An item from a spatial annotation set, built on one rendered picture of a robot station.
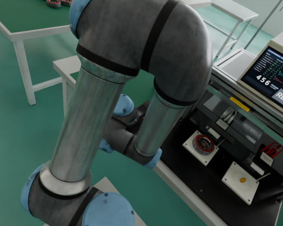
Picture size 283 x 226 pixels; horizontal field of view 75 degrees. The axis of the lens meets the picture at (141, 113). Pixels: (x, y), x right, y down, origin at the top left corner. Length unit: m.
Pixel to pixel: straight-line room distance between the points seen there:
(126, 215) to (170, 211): 1.24
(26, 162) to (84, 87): 1.44
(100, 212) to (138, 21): 0.38
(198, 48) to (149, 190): 1.49
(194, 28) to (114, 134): 0.41
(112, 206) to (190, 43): 0.37
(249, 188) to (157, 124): 0.76
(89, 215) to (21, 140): 1.45
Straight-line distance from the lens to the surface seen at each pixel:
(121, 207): 0.47
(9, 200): 1.64
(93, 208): 0.46
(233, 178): 1.05
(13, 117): 2.01
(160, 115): 0.39
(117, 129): 0.60
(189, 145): 1.01
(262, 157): 1.03
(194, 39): 0.28
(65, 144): 0.39
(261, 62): 0.91
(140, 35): 0.28
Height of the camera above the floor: 1.52
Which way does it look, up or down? 46 degrees down
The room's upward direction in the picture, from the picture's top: 22 degrees clockwise
